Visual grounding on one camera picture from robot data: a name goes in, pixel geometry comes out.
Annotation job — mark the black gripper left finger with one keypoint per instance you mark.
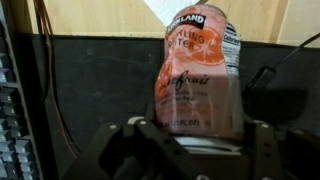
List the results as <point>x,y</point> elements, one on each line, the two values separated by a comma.
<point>133,153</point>

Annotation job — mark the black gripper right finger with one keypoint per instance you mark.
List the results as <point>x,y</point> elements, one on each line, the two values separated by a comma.
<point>263,156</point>

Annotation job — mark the pink sparkling water can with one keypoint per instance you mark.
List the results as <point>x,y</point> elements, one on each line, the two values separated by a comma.
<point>196,76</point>

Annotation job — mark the black grey keyboard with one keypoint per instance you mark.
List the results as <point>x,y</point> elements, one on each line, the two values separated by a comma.
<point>10,133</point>

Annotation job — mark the white paper stack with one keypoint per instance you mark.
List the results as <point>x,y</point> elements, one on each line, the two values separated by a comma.
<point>166,10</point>

